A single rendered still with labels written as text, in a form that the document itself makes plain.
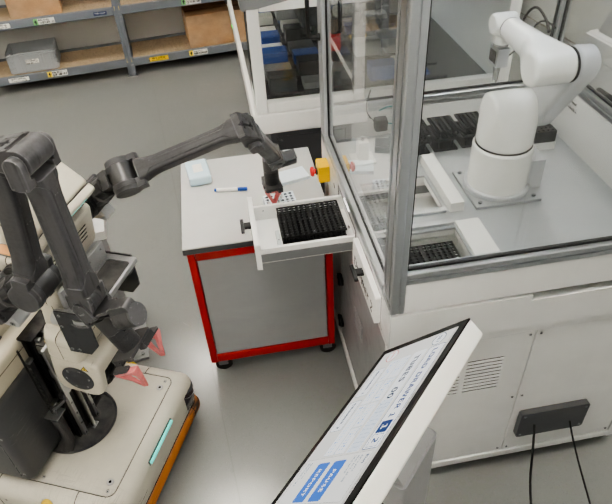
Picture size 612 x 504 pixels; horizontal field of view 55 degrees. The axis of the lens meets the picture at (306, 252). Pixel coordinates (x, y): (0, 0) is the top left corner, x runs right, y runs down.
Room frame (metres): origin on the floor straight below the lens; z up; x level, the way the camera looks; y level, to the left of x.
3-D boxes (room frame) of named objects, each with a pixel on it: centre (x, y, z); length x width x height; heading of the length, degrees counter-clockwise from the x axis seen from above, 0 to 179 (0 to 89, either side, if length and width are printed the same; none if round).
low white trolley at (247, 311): (2.04, 0.21, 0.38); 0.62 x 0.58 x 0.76; 7
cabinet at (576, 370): (1.69, -0.62, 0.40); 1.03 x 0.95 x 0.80; 7
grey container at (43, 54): (5.12, 2.25, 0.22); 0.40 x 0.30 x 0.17; 104
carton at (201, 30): (5.49, 0.77, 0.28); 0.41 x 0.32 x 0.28; 104
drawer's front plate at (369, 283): (1.36, -0.18, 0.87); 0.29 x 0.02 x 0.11; 7
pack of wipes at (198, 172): (2.19, 0.44, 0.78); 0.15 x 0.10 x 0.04; 14
